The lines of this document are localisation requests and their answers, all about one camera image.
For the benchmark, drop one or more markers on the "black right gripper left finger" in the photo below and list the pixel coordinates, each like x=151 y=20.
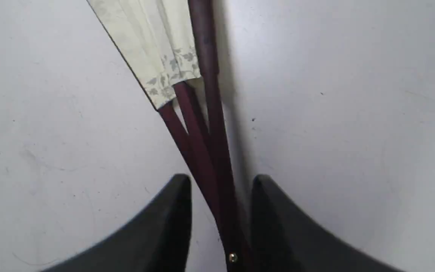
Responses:
x=155 y=240

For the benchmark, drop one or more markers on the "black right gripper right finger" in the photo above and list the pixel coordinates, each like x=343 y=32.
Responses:
x=285 y=239

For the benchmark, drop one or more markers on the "cream paper folding fan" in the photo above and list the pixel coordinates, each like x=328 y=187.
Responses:
x=170 y=47

